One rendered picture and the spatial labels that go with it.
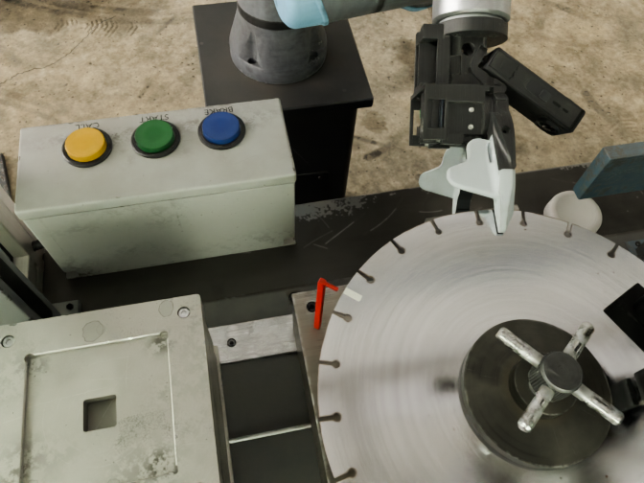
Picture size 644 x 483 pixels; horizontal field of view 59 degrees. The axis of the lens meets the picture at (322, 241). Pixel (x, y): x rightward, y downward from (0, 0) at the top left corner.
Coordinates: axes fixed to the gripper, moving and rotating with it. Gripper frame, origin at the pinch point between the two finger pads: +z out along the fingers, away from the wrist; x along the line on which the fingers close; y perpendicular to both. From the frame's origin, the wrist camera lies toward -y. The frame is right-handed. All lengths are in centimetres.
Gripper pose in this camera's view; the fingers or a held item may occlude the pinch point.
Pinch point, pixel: (482, 230)
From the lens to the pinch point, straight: 59.6
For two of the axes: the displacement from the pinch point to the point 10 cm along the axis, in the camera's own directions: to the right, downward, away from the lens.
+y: -10.0, -0.2, -0.4
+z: -0.2, 10.0, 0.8
